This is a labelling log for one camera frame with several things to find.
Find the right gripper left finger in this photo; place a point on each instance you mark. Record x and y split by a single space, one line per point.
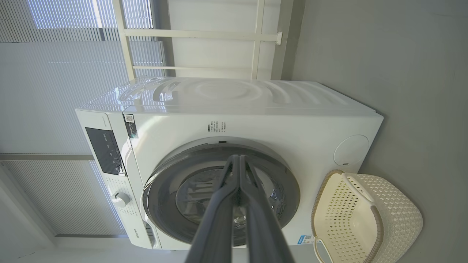
215 233

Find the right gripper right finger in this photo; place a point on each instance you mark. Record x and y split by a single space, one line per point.
263 237

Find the black round glass washer door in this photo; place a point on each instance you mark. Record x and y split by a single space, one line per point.
164 190

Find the white washing machine control knob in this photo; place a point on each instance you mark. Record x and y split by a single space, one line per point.
120 199

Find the white front-load washing machine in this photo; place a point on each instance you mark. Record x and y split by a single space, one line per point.
292 120

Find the dark washing machine display panel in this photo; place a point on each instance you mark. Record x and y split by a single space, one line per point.
104 151

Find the blue energy label sticker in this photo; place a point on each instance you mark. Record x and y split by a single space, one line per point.
305 239

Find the cream perforated laundry basket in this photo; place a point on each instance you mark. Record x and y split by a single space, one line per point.
351 219

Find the small printed text sticker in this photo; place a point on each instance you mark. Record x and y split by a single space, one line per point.
216 127

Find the round white drain filter cover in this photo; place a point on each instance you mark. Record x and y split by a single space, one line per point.
351 150

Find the black QR code sticker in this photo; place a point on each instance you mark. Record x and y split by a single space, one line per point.
131 126

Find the white window blind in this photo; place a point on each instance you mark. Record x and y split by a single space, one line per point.
55 197
44 91

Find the white metal frame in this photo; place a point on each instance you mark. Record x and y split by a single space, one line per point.
201 34

